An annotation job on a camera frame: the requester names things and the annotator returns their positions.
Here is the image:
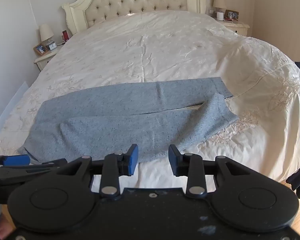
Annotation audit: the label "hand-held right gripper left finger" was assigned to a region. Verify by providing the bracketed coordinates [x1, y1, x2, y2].
[56, 144, 140, 198]

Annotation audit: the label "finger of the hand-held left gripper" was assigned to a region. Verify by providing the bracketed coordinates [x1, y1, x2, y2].
[0, 155, 31, 167]
[0, 158, 68, 180]

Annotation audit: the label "cream nightstand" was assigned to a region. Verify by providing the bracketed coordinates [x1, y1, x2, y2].
[221, 21, 250, 37]
[34, 47, 59, 72]

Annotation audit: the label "grey speckled pants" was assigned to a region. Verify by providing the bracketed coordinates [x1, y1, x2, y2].
[17, 77, 239, 163]

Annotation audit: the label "cream table lamp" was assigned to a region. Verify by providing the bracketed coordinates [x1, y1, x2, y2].
[212, 0, 227, 12]
[39, 24, 55, 46]

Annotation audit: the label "person's left hand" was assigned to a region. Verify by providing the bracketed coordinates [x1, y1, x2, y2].
[0, 215, 17, 240]

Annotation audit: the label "wooden photo frame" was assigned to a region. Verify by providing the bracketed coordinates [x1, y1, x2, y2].
[224, 9, 240, 22]
[33, 43, 48, 56]

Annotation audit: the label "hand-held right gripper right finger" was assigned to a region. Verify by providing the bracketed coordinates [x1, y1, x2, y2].
[168, 144, 243, 198]

